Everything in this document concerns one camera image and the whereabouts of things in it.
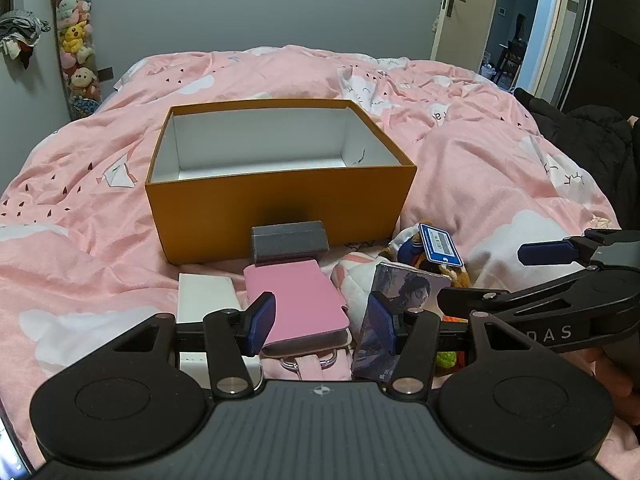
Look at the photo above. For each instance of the black wardrobe door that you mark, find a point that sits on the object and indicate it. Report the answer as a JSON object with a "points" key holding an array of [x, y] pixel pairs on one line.
{"points": [[610, 25]]}

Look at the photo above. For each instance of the person's right hand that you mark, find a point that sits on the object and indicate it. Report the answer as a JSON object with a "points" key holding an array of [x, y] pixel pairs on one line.
{"points": [[607, 390]]}

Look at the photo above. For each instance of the dark clothes on wall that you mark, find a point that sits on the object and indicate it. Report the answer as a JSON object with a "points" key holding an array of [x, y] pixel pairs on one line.
{"points": [[20, 30]]}

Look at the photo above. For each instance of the small black wall fixture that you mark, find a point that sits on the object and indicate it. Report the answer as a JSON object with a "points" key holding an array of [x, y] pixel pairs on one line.
{"points": [[105, 74]]}

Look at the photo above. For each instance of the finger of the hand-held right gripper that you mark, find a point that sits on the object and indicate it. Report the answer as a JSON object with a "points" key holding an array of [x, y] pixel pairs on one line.
{"points": [[550, 305], [545, 252]]}

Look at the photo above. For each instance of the orange cardboard box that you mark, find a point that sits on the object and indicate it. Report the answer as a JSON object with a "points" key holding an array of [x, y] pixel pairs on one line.
{"points": [[280, 210]]}

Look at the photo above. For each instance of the pink printed blanket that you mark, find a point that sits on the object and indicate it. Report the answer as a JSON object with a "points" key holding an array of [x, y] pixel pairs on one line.
{"points": [[75, 260]]}

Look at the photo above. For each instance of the plush toy with blue tag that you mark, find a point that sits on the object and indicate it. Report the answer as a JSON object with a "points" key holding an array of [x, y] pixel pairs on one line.
{"points": [[440, 245]]}

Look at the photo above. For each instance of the photo print book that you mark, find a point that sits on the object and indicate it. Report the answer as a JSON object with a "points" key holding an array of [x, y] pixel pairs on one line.
{"points": [[415, 290]]}

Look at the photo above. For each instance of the pink zip bag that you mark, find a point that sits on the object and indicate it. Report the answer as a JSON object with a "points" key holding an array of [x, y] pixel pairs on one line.
{"points": [[312, 367]]}

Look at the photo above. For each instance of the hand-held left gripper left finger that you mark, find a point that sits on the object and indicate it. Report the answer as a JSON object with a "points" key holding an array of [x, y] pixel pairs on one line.
{"points": [[260, 322]]}

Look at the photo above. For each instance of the cream door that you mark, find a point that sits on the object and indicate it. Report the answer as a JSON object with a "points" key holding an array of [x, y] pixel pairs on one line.
{"points": [[465, 35]]}

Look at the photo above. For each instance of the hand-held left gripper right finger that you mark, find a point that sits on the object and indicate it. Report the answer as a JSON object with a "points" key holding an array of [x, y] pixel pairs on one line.
{"points": [[382, 322]]}

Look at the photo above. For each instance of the hanging plush toy organizer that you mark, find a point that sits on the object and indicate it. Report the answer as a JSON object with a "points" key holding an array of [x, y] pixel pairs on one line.
{"points": [[75, 40]]}

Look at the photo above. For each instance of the smartphone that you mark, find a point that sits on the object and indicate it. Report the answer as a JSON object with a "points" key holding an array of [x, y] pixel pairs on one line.
{"points": [[11, 452]]}

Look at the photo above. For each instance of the grey small box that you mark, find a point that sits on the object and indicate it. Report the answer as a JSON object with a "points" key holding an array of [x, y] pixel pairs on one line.
{"points": [[290, 242]]}

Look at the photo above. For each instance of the pink wallet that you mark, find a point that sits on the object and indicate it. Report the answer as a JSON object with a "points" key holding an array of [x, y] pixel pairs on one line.
{"points": [[300, 295]]}

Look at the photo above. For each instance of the black cloth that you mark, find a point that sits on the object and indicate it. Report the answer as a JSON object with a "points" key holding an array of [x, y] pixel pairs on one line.
{"points": [[590, 145]]}

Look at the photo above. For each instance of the white box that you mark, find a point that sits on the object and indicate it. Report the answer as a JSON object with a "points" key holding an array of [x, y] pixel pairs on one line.
{"points": [[207, 297]]}

